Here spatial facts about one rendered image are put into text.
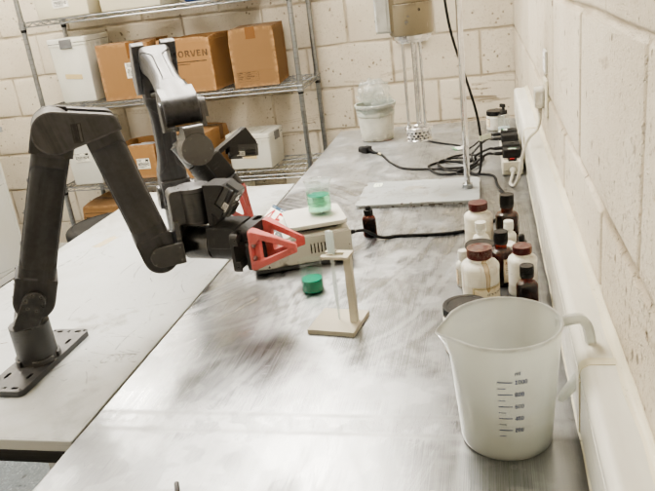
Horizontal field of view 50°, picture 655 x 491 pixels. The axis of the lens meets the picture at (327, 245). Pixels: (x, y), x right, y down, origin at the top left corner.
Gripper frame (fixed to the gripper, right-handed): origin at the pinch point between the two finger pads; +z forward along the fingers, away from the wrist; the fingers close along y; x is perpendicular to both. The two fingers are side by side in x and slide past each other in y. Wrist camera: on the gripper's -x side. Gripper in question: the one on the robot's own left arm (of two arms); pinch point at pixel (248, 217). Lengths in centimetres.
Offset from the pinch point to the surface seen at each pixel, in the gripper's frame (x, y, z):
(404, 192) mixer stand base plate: -37, 26, 28
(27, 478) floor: 103, 104, 45
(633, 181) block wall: -23, -80, 2
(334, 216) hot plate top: -13.3, -3.4, 10.6
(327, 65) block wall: -106, 227, 22
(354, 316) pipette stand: 0.0, -32.4, 15.7
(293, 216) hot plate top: -7.7, 2.4, 6.8
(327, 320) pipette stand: 3.3, -28.9, 14.7
